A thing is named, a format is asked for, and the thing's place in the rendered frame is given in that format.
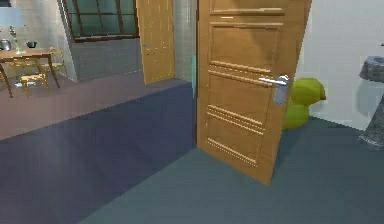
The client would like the brown panelled wooden door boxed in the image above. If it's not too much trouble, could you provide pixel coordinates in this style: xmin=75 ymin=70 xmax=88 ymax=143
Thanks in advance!
xmin=195 ymin=0 xmax=313 ymax=186

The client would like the plain light wooden door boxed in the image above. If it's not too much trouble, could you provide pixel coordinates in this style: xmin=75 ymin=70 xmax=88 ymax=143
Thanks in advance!
xmin=135 ymin=0 xmax=176 ymax=86

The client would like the green rubber duck toy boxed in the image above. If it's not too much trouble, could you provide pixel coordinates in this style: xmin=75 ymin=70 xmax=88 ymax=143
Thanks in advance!
xmin=282 ymin=77 xmax=327 ymax=130

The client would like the dark framed window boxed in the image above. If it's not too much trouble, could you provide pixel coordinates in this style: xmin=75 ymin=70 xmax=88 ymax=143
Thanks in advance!
xmin=61 ymin=0 xmax=140 ymax=43

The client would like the yellow wooden chair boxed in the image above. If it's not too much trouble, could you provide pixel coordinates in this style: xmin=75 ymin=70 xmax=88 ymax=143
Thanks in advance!
xmin=40 ymin=46 xmax=69 ymax=81
xmin=19 ymin=59 xmax=51 ymax=99

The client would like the brown wooden dining table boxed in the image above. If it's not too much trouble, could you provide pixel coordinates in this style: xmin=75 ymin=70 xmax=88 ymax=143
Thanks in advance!
xmin=0 ymin=48 xmax=61 ymax=99

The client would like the green glass bottle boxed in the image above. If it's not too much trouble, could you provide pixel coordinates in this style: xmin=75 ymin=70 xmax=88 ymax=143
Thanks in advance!
xmin=14 ymin=39 xmax=25 ymax=56

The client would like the silver door lever handle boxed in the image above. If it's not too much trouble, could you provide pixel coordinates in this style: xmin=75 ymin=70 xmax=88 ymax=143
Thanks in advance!
xmin=258 ymin=74 xmax=290 ymax=106

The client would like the grey stone pedestal sink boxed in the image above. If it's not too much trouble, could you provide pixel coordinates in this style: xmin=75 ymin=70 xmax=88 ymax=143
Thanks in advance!
xmin=358 ymin=55 xmax=384 ymax=149

